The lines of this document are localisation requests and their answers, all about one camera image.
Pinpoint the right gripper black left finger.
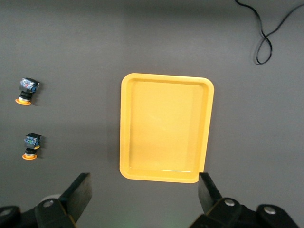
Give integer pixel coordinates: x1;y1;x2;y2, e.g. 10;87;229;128
0;172;93;228

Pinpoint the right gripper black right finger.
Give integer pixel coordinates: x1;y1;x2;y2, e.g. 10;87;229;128
187;172;300;228

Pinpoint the yellow push button switch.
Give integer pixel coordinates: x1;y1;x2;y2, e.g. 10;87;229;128
15;77;40;105
21;133;42;161

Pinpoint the yellow plastic tray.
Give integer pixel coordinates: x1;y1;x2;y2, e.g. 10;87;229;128
118;73;215;184

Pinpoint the dark grey table mat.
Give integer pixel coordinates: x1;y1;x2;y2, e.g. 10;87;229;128
0;0;304;228

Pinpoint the thin black looped cable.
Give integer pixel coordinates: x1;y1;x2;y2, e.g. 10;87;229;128
234;0;304;66

